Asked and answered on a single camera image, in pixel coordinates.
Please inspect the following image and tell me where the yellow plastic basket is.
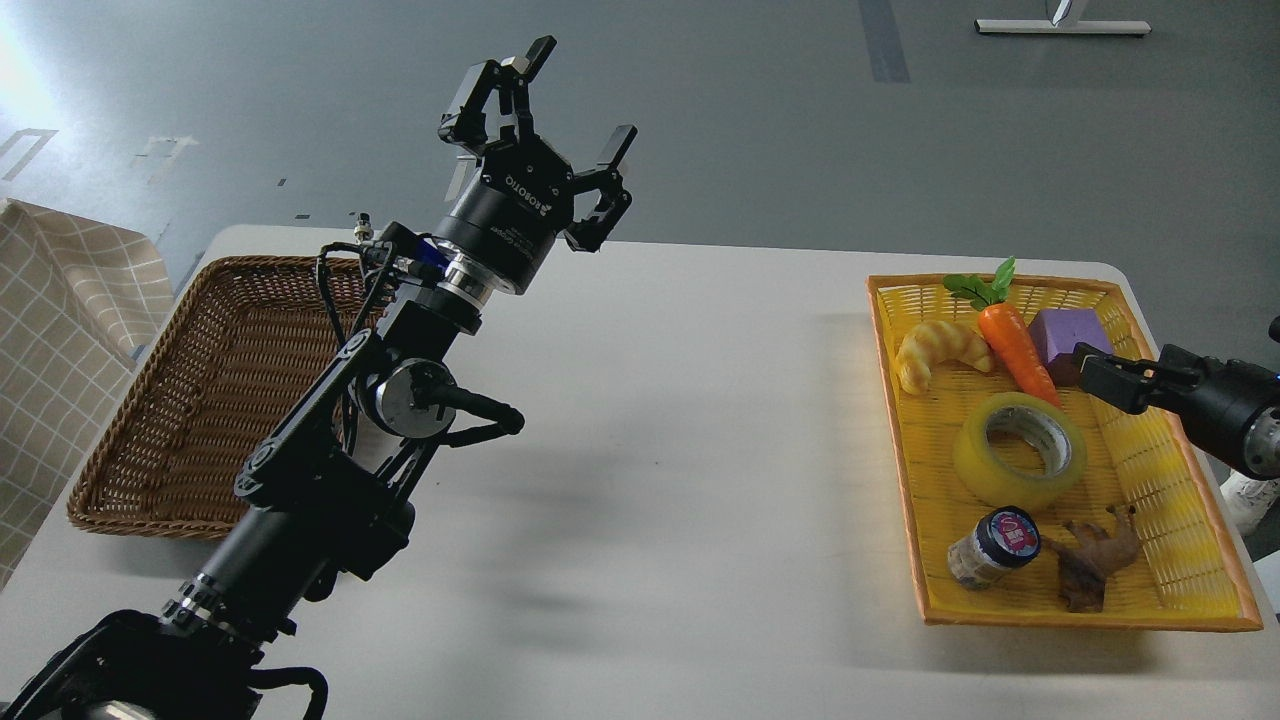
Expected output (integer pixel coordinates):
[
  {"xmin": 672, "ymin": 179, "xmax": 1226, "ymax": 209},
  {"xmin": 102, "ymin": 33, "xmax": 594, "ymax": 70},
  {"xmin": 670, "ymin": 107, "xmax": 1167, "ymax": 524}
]
[{"xmin": 867, "ymin": 273, "xmax": 1265, "ymax": 632}]

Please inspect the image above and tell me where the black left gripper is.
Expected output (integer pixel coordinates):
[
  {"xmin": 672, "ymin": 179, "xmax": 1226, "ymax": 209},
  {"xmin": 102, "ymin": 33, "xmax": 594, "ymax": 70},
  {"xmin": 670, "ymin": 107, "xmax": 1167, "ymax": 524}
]
[{"xmin": 434, "ymin": 36, "xmax": 637, "ymax": 295}]

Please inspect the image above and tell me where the small jar dark lid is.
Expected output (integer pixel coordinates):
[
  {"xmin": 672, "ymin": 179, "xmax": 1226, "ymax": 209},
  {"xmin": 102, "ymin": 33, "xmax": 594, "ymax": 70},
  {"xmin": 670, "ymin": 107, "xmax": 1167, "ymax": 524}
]
[{"xmin": 946, "ymin": 505, "xmax": 1043, "ymax": 591}]

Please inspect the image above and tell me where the toy carrot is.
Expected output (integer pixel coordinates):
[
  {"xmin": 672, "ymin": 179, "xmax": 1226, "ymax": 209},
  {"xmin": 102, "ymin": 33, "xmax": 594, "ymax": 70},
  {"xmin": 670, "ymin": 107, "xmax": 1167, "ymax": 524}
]
[{"xmin": 942, "ymin": 258, "xmax": 1062, "ymax": 407}]

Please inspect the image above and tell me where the beige checkered cloth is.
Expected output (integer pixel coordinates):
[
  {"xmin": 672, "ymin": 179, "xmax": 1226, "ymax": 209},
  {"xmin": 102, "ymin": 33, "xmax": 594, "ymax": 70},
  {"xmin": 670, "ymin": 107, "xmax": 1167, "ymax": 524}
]
[{"xmin": 1, "ymin": 199, "xmax": 174, "ymax": 582}]

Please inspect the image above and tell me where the yellow tape roll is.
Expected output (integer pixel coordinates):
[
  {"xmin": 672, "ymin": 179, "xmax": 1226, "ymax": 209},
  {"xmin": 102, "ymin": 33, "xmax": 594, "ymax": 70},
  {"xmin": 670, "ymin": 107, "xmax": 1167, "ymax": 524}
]
[{"xmin": 952, "ymin": 392, "xmax": 1088, "ymax": 512}]

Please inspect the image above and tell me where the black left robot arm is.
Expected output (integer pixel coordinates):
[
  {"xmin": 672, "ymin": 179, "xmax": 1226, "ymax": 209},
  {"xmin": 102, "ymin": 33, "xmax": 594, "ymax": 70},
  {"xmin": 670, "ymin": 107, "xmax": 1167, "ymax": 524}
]
[{"xmin": 3, "ymin": 36, "xmax": 636, "ymax": 719}]

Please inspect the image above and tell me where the toy croissant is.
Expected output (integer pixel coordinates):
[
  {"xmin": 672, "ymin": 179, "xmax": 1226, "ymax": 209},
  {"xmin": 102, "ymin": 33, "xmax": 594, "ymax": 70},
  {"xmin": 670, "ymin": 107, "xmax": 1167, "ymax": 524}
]
[{"xmin": 895, "ymin": 322, "xmax": 995, "ymax": 395}]

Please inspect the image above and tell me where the white stand base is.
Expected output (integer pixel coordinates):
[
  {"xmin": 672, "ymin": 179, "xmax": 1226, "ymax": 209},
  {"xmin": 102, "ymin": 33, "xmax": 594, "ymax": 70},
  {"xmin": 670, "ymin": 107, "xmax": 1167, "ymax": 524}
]
[{"xmin": 973, "ymin": 1, "xmax": 1152, "ymax": 38}]

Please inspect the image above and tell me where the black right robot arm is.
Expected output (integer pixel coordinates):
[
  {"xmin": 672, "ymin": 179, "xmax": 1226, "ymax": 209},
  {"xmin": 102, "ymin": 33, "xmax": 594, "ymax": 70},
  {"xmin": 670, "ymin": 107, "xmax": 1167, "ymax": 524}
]
[{"xmin": 1071, "ymin": 342, "xmax": 1279, "ymax": 480}]

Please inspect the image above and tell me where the purple cube block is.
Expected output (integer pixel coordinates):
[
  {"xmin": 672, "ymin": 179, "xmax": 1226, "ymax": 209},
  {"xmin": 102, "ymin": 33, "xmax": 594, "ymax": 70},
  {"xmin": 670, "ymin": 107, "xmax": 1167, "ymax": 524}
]
[{"xmin": 1028, "ymin": 307, "xmax": 1115, "ymax": 388}]

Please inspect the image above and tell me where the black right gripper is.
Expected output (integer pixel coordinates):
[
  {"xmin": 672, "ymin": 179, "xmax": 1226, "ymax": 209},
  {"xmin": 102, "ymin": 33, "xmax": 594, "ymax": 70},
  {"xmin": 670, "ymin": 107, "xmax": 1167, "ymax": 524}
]
[{"xmin": 1071, "ymin": 343, "xmax": 1279, "ymax": 479}]

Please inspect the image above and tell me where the brown toy animal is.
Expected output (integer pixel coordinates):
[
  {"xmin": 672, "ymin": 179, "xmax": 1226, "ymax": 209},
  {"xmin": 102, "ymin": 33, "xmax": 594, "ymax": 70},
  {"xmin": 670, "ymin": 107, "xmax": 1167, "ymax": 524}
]
[{"xmin": 1042, "ymin": 505, "xmax": 1142, "ymax": 612}]

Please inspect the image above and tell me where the brown wicker basket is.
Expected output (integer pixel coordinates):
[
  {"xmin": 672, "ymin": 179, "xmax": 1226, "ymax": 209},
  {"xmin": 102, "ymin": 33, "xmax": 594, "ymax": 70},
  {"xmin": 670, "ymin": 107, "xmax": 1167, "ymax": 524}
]
[{"xmin": 67, "ymin": 256, "xmax": 338, "ymax": 541}]

